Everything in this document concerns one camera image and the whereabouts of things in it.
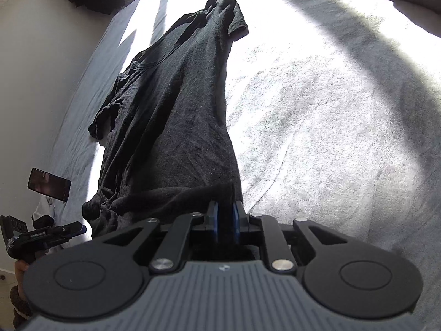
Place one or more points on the black smartphone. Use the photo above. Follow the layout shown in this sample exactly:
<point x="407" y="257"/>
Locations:
<point x="48" y="184"/>

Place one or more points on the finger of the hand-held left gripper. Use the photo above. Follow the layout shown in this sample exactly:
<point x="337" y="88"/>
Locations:
<point x="75" y="230"/>

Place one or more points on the person's left hand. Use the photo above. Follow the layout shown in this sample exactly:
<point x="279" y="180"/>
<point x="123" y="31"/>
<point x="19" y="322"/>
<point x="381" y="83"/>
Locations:
<point x="20" y="275"/>

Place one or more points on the black t-shirt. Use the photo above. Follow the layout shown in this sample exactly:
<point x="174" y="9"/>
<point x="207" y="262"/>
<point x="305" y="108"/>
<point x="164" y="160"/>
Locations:
<point x="179" y="110"/>

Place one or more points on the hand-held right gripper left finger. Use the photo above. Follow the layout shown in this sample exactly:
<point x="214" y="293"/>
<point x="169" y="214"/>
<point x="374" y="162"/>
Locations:
<point x="215" y="222"/>

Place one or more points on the white cloth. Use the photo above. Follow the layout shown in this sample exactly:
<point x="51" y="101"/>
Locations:
<point x="43" y="210"/>

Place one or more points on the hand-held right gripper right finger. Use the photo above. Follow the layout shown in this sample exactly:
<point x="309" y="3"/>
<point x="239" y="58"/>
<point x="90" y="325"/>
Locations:
<point x="236" y="222"/>

